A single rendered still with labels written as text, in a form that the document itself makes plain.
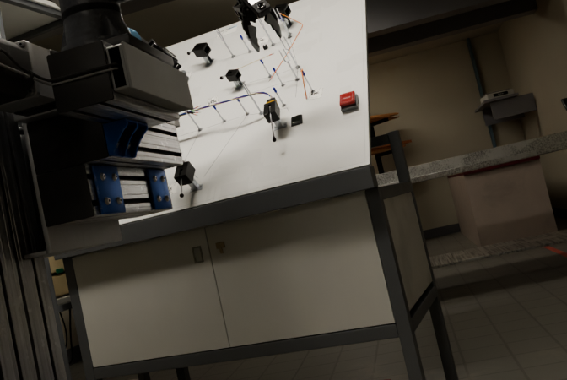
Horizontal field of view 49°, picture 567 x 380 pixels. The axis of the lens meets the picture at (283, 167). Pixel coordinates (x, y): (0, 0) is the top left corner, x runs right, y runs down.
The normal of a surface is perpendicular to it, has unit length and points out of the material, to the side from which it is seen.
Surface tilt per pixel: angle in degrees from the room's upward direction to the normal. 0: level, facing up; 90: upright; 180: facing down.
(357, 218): 90
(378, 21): 90
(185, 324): 90
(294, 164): 49
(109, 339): 90
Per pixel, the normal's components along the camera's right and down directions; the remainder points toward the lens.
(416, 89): -0.19, -0.04
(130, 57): 0.96, -0.23
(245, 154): -0.41, -0.64
